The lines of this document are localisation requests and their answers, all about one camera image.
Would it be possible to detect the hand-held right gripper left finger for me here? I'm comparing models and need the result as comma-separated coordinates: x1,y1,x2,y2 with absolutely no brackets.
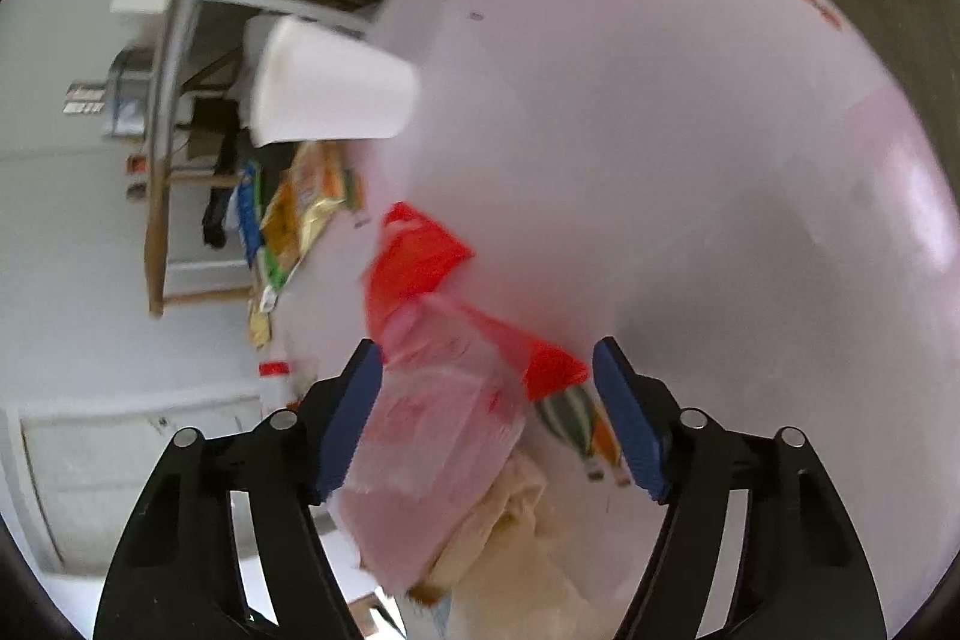
94,338,385,640

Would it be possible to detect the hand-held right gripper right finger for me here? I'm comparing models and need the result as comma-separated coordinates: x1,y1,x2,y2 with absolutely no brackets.
592,336,890,640

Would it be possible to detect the white plastic bottle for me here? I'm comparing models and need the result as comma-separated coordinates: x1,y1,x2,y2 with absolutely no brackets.
257,361,297,420

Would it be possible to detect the pink snack bag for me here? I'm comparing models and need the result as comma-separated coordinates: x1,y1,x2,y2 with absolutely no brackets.
334,298,530,592

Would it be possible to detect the yellow snack packet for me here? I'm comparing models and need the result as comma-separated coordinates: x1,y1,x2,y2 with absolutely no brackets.
259,140,365,281
247,283,280,352

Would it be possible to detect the red snack packet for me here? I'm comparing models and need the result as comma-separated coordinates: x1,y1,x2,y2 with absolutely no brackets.
364,202,591,405

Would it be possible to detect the blue snack bag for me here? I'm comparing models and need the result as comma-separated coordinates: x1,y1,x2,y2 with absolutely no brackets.
235,162,262,267

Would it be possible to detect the wooden chair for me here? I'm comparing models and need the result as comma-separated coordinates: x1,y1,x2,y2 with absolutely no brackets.
145,85,256,320

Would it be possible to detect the white paper cup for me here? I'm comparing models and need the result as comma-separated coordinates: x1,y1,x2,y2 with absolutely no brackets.
251,16,419,147

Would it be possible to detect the white metal desk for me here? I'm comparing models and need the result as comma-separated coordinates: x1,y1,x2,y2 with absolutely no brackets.
146,0,376,213

